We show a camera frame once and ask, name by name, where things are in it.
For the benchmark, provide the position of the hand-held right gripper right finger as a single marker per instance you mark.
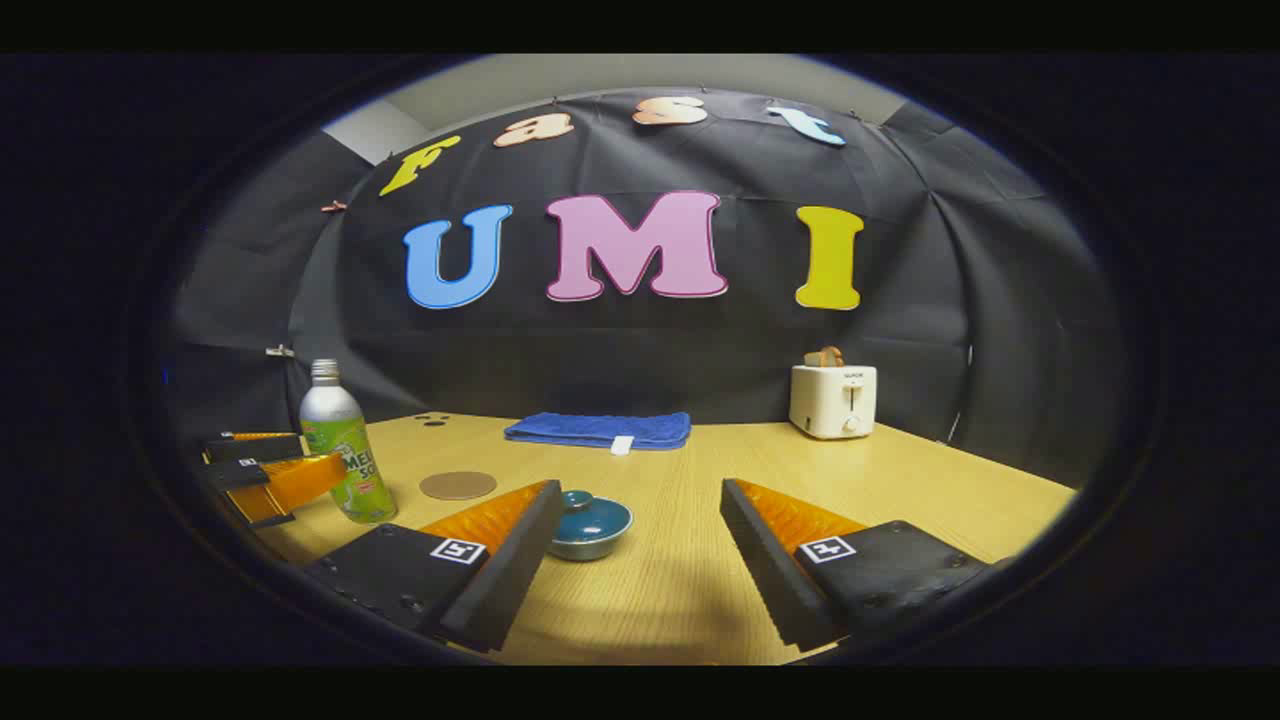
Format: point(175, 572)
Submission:
point(765, 570)

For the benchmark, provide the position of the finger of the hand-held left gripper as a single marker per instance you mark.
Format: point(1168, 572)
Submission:
point(255, 449)
point(300, 480)

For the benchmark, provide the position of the bread slice in toaster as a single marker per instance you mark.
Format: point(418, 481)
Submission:
point(823, 357)

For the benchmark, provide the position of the white toaster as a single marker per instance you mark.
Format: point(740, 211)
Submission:
point(830, 405)

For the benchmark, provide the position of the teal teacup lid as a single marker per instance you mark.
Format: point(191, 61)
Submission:
point(597, 515)

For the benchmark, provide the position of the round brown coaster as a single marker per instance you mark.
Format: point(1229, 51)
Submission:
point(458, 485)

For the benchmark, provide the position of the blue folded towel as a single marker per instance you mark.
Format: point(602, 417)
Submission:
point(600, 430)

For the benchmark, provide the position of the black backdrop cloth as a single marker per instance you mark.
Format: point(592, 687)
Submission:
point(700, 350)

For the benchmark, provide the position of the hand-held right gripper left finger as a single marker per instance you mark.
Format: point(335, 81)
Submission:
point(520, 560)

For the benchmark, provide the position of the silver green label water bottle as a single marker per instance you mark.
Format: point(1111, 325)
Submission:
point(335, 420)

